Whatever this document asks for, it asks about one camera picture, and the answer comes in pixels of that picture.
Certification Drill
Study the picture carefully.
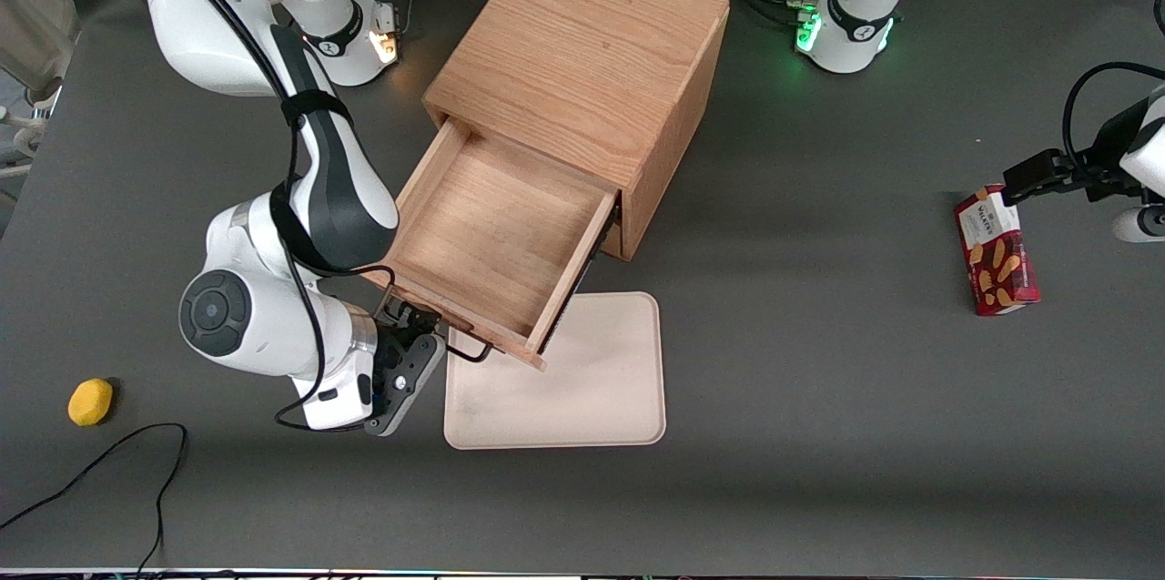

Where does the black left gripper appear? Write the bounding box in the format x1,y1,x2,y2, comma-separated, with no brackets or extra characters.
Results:
1003,97,1150,206

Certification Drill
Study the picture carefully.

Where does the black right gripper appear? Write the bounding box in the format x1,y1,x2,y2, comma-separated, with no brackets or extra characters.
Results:
371,294,448,364

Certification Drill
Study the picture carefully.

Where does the wooden oak drawer cabinet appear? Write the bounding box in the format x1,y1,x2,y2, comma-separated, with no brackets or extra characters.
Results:
423,0,732,262

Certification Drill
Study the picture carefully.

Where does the red tartan shortbread box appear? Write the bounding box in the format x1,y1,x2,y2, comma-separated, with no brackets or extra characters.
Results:
954,184,1041,317

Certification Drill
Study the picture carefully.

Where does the cream rectangular tray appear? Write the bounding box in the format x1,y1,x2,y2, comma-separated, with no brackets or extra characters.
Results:
443,291,667,451

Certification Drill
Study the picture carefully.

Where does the yellow lemon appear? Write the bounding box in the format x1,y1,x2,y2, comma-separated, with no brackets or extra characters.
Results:
67,378,115,428

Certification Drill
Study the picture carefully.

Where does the pale grey background furniture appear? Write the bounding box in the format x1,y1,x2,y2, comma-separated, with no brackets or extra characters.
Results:
0,0,83,180

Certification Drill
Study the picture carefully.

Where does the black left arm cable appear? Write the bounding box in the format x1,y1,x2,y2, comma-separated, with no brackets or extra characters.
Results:
1063,61,1165,185

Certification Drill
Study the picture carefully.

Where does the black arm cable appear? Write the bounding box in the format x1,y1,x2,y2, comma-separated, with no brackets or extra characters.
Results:
71,0,398,433
1063,61,1165,185

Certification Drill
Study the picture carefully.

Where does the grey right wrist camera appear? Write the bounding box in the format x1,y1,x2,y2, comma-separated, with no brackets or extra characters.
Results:
364,334,448,438

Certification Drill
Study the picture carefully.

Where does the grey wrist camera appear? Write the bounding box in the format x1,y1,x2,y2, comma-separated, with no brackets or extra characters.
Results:
364,334,448,438
1112,205,1165,244

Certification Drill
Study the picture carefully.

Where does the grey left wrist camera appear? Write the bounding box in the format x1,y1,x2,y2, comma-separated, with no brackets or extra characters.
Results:
1112,205,1165,244

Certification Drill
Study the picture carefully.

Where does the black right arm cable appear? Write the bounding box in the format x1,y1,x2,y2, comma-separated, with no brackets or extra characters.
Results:
71,0,398,433

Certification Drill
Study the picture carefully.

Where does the thin black table cable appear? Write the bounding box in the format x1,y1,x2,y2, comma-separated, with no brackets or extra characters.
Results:
0,422,189,576

